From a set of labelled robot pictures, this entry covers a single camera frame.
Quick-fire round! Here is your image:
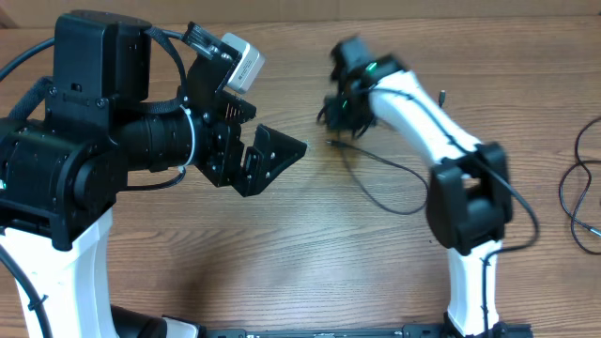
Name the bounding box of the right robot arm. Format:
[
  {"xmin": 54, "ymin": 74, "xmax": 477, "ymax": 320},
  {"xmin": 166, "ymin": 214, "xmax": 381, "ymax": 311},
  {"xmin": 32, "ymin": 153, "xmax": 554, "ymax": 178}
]
[{"xmin": 317, "ymin": 37, "xmax": 513, "ymax": 337}]

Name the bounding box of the thin black cable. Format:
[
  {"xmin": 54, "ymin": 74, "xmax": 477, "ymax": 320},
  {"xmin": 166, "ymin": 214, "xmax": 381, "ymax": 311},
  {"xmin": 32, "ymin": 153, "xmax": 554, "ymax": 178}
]
[{"xmin": 326, "ymin": 89, "xmax": 447, "ymax": 217}]

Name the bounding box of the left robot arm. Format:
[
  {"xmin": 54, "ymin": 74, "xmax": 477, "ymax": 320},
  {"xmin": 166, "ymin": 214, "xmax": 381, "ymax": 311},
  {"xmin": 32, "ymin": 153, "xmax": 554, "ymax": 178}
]
[{"xmin": 1, "ymin": 10, "xmax": 306, "ymax": 337}]

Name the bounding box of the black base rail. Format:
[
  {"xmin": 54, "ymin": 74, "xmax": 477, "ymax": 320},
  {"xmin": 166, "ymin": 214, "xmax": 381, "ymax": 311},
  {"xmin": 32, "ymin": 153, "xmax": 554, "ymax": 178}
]
[{"xmin": 159, "ymin": 314, "xmax": 534, "ymax": 338}]

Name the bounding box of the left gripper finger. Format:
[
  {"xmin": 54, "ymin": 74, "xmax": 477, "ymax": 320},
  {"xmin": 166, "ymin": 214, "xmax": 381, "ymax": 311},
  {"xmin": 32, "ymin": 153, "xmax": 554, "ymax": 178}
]
[
  {"xmin": 233, "ymin": 124, "xmax": 307, "ymax": 197},
  {"xmin": 218, "ymin": 91, "xmax": 256, "ymax": 124}
]

